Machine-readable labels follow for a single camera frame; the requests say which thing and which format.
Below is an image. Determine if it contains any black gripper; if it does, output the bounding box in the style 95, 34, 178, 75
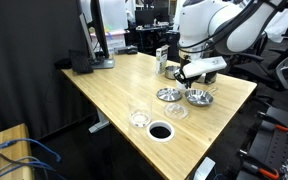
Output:
173, 67, 202, 90

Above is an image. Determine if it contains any clear glass cup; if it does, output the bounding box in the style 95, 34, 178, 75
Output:
127, 97, 154, 129

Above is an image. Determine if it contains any small steel bowl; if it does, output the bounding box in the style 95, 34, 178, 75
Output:
164, 65, 182, 81

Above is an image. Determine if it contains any round steel lid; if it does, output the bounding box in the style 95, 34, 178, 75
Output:
156, 87, 183, 103

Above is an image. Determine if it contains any white carton box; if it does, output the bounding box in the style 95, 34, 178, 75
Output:
155, 44, 170, 75

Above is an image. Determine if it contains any clear glass dish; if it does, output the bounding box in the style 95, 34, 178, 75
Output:
163, 102, 190, 121

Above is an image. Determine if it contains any black computer mouse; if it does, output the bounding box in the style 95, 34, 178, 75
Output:
126, 45, 139, 55

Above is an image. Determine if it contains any black flat device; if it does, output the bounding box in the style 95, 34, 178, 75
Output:
115, 47, 132, 56

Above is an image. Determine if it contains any black office chair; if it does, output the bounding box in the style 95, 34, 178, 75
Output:
229, 51, 276, 85

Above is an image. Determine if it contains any black background monitor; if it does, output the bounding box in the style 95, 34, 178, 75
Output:
134, 7, 170, 28

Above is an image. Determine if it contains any white printed cardboard box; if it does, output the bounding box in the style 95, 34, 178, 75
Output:
106, 33, 127, 52

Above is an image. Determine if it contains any pink bin lid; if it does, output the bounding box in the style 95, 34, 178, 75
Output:
89, 28, 127, 37

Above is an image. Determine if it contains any white box casing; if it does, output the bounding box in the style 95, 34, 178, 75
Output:
193, 156, 217, 180

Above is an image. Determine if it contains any white desk leg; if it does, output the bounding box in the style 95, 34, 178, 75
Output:
88, 107, 111, 135

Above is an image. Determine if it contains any black computer monitor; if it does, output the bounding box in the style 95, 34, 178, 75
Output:
76, 0, 116, 70

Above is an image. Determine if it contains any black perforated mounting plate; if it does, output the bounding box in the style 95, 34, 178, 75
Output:
236, 106, 288, 180

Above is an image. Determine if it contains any black rounded object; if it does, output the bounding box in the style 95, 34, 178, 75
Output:
53, 57, 73, 71

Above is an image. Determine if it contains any black curtain divider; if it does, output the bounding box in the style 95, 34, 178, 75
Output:
0, 0, 96, 140

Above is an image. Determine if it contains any wooden side table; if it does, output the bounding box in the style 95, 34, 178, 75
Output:
0, 122, 36, 180

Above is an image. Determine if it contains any steel pan with wire handle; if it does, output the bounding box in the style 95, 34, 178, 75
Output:
184, 87, 219, 108

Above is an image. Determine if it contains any white wrist camera mount bar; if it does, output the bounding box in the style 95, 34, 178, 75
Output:
182, 55, 228, 80

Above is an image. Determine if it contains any white desk grommet ring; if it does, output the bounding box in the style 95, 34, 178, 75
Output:
146, 120, 176, 143

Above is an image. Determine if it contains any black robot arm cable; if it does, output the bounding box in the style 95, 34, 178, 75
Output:
179, 0, 285, 54

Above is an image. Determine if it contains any orange handled black clamp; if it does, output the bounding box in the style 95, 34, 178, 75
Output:
256, 110, 288, 133
238, 149, 281, 180

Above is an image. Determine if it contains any blue network cable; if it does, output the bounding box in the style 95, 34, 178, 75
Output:
0, 137, 62, 180

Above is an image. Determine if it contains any grey cable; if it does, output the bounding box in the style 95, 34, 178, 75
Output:
0, 148, 57, 180

